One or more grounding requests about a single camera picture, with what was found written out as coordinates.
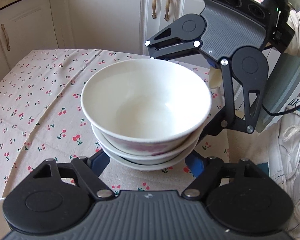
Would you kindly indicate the white quilted jacket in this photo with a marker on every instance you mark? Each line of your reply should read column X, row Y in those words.
column 276, row 150

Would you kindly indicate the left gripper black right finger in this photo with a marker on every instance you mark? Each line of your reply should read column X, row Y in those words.
column 196, row 163

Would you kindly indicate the white bowl with pink flowers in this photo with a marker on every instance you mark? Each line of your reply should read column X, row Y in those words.
column 150, row 165
column 143, row 102
column 145, row 153

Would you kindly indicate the cherry print tablecloth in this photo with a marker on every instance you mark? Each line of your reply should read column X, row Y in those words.
column 41, row 117

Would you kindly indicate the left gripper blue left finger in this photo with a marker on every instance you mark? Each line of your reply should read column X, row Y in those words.
column 97, row 163

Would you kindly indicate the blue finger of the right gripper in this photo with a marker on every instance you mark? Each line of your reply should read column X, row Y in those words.
column 212, row 62

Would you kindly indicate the white kitchen cabinets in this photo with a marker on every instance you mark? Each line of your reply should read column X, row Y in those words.
column 119, row 25

